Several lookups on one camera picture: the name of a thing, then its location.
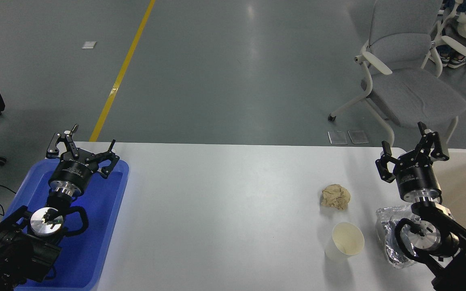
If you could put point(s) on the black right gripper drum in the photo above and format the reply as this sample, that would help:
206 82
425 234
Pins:
416 178

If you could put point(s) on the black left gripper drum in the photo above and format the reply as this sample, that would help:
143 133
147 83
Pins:
70 173

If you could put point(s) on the white paper cup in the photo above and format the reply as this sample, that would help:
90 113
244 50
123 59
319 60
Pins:
338 251

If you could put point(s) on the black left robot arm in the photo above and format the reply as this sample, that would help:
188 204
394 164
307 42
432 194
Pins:
14 250

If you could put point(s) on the clear square floor plate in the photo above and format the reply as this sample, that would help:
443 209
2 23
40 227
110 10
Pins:
338 137
358 136

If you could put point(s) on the blue plastic tray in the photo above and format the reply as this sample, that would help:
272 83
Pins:
95 226

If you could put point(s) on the crumpled tan paper ball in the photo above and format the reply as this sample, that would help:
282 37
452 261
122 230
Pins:
335 197

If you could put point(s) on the crumpled silver foil tray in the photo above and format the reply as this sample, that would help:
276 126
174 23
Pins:
386 236

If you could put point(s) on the white framed office chair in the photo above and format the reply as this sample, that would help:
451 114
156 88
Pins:
455 45

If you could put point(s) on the white paper scrap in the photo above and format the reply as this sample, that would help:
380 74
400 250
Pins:
89 45

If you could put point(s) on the grey office chair white frame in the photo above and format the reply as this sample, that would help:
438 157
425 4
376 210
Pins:
411 89

